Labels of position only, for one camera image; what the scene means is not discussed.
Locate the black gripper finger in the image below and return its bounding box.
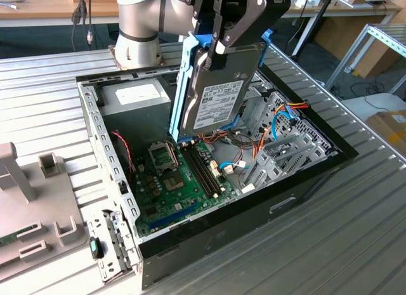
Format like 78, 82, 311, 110
205, 0, 268, 71
189, 0, 204, 34

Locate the hard disk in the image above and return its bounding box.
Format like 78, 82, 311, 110
167, 28, 274, 147

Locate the orange red disk power wire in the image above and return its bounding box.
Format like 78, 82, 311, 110
252, 100, 310, 162

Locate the blue disk data wire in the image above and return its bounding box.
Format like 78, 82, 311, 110
271, 105, 298, 142

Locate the black tripod pole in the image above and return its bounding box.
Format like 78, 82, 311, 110
291, 0, 339, 57

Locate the large brown cardboard box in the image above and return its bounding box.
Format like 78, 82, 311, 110
313, 15, 400, 79

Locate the light wooden desk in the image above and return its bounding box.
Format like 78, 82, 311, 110
282, 0, 402, 20
0, 0, 121, 28

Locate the grey metal drive cage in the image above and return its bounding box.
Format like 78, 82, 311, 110
239, 71, 273, 136

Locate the grey power supply unit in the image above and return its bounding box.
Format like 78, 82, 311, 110
98, 78, 174, 153

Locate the white side table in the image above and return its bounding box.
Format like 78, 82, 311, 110
344, 93, 406, 122

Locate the CPU socket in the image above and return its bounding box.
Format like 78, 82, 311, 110
148, 141, 179, 175

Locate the black RAM slot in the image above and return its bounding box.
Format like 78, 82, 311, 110
183, 145, 214, 199
190, 143, 223, 197

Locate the cardboard box with label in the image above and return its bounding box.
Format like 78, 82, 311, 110
364, 109, 406, 156

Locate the silver chipset chip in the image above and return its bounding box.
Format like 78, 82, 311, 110
163, 176, 185, 191

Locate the green motherboard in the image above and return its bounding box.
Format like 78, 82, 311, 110
133, 138, 240, 237

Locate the blue expansion slot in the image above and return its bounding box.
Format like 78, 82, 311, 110
148, 202, 200, 231

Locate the black open PC case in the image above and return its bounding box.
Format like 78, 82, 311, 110
75, 53, 359, 291

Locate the grey parts rack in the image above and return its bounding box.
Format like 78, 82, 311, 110
0, 141, 89, 282

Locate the green RAM stick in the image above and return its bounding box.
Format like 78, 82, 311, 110
0, 223, 36, 247

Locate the aluminium profile frame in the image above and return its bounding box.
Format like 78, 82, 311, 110
325, 23, 406, 93

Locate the red orange wire bundle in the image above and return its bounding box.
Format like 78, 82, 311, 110
198, 132, 264, 153

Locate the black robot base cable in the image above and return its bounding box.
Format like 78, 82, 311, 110
70, 0, 95, 51

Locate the light blue board wire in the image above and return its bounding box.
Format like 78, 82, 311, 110
218, 161, 247, 177

